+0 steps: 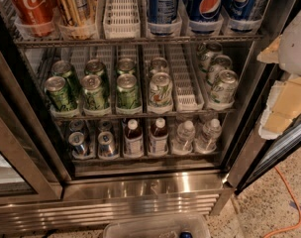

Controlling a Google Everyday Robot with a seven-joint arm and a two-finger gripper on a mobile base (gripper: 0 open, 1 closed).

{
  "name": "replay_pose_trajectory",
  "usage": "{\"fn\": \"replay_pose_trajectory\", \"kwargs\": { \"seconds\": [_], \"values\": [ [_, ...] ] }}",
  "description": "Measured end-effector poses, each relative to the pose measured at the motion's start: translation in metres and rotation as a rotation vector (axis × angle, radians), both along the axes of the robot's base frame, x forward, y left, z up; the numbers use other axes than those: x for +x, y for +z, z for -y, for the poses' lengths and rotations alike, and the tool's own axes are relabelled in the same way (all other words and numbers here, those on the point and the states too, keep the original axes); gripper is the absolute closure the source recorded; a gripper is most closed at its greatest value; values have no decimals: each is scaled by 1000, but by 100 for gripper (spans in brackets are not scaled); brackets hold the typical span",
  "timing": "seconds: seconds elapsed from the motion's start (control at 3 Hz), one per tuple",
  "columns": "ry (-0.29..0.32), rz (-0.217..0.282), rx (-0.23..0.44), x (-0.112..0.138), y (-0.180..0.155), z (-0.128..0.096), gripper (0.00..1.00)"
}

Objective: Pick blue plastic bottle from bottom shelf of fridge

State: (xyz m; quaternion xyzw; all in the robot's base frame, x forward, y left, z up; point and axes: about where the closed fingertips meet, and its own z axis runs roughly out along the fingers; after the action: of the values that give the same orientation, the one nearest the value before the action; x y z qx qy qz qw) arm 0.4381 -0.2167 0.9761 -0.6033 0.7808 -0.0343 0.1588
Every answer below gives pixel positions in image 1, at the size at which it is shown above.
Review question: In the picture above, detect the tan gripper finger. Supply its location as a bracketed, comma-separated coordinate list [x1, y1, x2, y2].
[258, 76, 301, 140]
[256, 35, 281, 63]

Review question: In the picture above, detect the brown drink bottle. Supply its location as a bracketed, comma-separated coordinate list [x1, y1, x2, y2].
[149, 118, 168, 156]
[125, 119, 144, 158]

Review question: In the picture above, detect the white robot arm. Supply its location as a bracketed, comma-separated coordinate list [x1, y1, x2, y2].
[257, 10, 301, 140]

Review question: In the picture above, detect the fridge door right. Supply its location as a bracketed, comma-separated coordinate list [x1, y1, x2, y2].
[226, 65, 301, 194]

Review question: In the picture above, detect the fridge door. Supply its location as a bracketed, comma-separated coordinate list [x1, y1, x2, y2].
[226, 65, 301, 194]
[0, 40, 69, 207]

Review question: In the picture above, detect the clear water bottle right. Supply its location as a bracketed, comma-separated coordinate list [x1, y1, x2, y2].
[195, 118, 222, 154]

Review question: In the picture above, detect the clear water bottle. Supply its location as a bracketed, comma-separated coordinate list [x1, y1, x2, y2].
[195, 118, 222, 154]
[172, 120, 195, 155]

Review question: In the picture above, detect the clear water bottle left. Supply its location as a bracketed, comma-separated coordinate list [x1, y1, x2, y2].
[172, 120, 195, 155]

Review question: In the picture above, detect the blue bottle cap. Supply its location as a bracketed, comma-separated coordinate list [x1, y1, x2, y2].
[179, 231, 193, 238]

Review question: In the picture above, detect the steel fridge base grille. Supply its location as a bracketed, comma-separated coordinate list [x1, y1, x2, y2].
[0, 173, 234, 235]

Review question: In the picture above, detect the fridge door left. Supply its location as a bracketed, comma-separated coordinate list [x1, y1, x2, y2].
[0, 40, 69, 207]

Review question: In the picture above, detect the white can right middle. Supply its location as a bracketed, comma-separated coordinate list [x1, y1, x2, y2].
[206, 55, 233, 86]

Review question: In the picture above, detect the blue Pepsi can right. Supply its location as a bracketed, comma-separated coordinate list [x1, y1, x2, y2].
[228, 0, 268, 33]

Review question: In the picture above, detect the blue pepsi can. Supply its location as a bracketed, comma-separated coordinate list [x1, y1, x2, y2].
[228, 0, 268, 33]
[187, 0, 222, 34]
[147, 0, 179, 36]

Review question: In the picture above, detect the white can right front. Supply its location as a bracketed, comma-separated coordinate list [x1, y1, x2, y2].
[210, 69, 238, 104]

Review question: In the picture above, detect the white can right back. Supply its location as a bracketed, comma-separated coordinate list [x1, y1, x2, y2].
[196, 42, 223, 72]

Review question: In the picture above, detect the blue Pepsi can middle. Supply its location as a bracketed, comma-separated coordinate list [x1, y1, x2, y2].
[187, 0, 222, 34]

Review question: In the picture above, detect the empty white middle tray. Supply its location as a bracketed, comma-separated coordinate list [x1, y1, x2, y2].
[165, 45, 204, 112]

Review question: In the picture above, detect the empty white tray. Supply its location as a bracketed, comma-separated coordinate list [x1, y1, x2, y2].
[165, 45, 204, 112]
[103, 0, 141, 39]

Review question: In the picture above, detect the white diet can back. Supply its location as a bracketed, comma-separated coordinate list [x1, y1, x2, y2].
[149, 57, 169, 77]

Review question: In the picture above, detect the white diet can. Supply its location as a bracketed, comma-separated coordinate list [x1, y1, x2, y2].
[149, 72, 172, 107]
[149, 57, 169, 77]

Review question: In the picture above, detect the white diet can front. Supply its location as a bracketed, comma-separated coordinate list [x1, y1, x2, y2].
[149, 72, 172, 107]

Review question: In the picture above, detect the blue Pepsi can left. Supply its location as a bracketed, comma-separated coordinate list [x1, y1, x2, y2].
[147, 0, 179, 36]

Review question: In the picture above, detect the green can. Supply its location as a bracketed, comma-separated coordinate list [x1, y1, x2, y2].
[81, 74, 110, 111]
[84, 59, 110, 95]
[117, 58, 136, 75]
[117, 73, 141, 109]
[51, 60, 81, 98]
[45, 76, 77, 112]

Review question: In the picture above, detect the empty white top tray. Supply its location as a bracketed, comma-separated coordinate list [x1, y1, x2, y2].
[103, 0, 141, 39]

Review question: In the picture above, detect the clear plastic bin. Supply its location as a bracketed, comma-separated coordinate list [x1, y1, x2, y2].
[103, 213, 211, 238]

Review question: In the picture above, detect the silver blue can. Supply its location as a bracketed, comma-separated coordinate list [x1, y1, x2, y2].
[97, 120, 113, 132]
[68, 132, 89, 157]
[69, 120, 89, 137]
[98, 131, 118, 160]

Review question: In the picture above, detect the gold soda can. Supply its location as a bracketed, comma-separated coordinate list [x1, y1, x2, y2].
[56, 0, 96, 40]

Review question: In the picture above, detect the silver blue can back left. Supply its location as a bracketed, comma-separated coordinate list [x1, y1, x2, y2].
[69, 120, 89, 137]

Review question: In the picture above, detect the green can back left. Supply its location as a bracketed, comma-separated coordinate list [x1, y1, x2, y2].
[51, 60, 81, 98]

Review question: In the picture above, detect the silver blue can front left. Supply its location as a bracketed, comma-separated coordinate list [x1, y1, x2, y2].
[68, 132, 89, 157]

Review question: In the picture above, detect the green can front left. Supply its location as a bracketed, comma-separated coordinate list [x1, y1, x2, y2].
[45, 76, 77, 112]

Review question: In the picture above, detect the red Coca-Cola can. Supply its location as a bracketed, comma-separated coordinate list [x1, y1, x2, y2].
[11, 0, 53, 37]

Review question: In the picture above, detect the orange cable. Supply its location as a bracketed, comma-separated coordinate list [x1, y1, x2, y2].
[262, 166, 301, 238]

